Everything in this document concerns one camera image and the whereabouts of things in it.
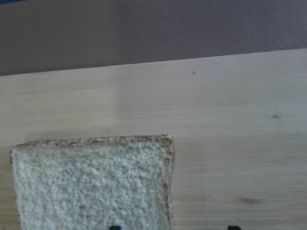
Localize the white bread slice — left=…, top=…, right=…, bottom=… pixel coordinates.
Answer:
left=11, top=134, right=175, bottom=230

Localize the wooden cutting board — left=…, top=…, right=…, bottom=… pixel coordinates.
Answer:
left=0, top=49, right=307, bottom=230

